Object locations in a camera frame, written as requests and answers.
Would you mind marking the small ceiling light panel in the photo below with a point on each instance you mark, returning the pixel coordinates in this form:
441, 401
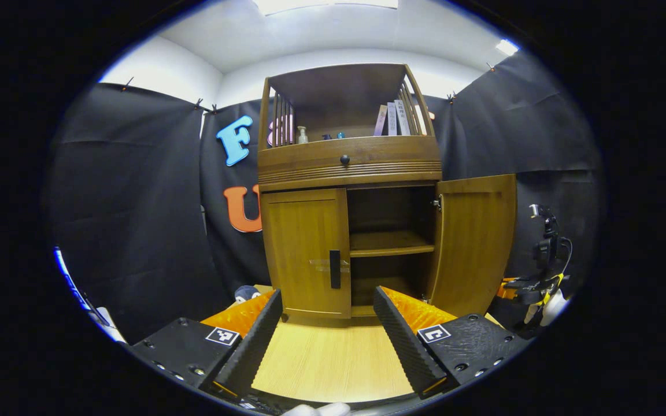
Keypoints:
507, 47

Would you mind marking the penguin plush toy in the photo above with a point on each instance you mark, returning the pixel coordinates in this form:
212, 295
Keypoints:
246, 293

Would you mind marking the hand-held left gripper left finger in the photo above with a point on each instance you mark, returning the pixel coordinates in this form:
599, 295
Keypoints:
252, 352

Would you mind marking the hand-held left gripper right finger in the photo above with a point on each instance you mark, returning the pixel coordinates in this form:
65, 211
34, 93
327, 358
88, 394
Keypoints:
405, 346

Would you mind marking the large ceiling light panel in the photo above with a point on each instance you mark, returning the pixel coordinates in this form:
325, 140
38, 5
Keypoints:
321, 4

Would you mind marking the white book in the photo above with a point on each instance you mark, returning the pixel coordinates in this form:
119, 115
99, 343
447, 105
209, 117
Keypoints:
402, 118

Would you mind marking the black backdrop cloth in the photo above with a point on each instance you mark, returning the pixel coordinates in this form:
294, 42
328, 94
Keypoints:
130, 202

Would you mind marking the wooden shoe cabinet door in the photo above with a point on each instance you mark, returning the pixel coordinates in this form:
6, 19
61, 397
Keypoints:
298, 242
472, 242

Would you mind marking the pink book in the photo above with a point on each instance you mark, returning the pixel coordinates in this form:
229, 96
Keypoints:
380, 120

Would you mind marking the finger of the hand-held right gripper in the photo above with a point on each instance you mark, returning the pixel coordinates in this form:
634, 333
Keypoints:
508, 289

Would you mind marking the clear pump bottle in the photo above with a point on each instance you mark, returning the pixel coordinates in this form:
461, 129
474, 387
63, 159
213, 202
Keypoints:
302, 137

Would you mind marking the grey book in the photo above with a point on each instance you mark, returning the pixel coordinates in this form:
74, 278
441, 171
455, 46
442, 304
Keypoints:
391, 119

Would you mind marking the wooden double-door shoe cabinet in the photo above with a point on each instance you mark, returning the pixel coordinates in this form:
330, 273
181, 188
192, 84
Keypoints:
391, 242

